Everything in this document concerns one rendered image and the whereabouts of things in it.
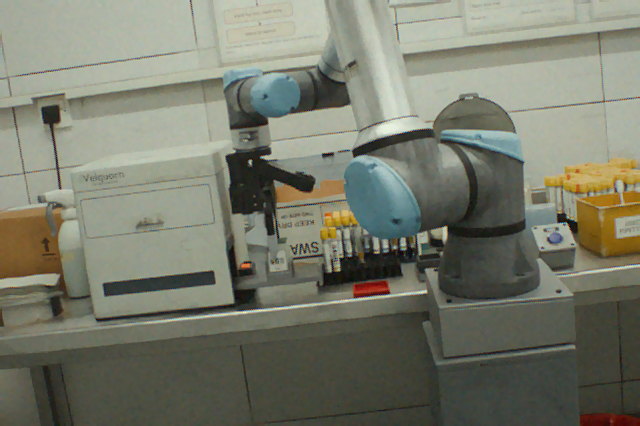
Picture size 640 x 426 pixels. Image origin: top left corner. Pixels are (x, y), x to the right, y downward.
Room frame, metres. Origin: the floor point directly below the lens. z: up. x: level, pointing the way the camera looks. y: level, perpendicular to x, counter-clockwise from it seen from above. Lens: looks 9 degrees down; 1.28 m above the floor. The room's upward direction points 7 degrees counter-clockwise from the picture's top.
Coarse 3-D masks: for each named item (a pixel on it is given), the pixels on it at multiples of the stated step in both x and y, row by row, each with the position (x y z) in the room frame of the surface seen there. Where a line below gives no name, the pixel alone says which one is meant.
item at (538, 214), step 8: (528, 208) 1.59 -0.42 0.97; (536, 208) 1.58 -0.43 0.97; (544, 208) 1.58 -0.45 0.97; (552, 208) 1.58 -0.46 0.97; (528, 216) 1.59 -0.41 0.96; (536, 216) 1.58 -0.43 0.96; (544, 216) 1.58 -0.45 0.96; (552, 216) 1.58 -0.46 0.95; (528, 224) 1.59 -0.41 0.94; (536, 224) 1.58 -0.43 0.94; (544, 224) 1.58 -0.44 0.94; (528, 232) 1.59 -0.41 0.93
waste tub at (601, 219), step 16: (624, 192) 1.63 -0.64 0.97; (576, 208) 1.63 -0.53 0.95; (592, 208) 1.54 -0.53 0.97; (608, 208) 1.50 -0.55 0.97; (624, 208) 1.51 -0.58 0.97; (592, 224) 1.55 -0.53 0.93; (608, 224) 1.50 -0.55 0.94; (624, 224) 1.51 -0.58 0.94; (592, 240) 1.55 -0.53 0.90; (608, 240) 1.50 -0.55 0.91; (624, 240) 1.51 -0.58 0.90; (608, 256) 1.50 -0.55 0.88
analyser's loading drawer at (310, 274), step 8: (320, 264) 1.52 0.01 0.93; (296, 272) 1.55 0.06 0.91; (304, 272) 1.54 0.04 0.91; (312, 272) 1.53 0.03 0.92; (320, 272) 1.50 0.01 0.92; (240, 280) 1.54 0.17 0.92; (248, 280) 1.53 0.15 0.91; (256, 280) 1.52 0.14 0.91; (264, 280) 1.52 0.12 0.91; (272, 280) 1.51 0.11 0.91; (280, 280) 1.51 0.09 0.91; (288, 280) 1.50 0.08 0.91; (296, 280) 1.50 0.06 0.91; (304, 280) 1.51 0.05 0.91; (312, 280) 1.51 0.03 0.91; (320, 280) 1.50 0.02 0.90; (240, 288) 1.51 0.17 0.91; (248, 288) 1.51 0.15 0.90
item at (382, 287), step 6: (372, 282) 1.52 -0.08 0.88; (378, 282) 1.52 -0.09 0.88; (384, 282) 1.52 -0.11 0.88; (354, 288) 1.50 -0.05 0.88; (360, 288) 1.51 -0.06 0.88; (366, 288) 1.51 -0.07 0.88; (372, 288) 1.50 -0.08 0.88; (378, 288) 1.49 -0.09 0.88; (384, 288) 1.49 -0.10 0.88; (354, 294) 1.46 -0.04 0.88; (360, 294) 1.46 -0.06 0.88; (366, 294) 1.46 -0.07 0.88; (372, 294) 1.46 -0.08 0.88; (378, 294) 1.46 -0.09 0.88; (384, 294) 1.46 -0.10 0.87
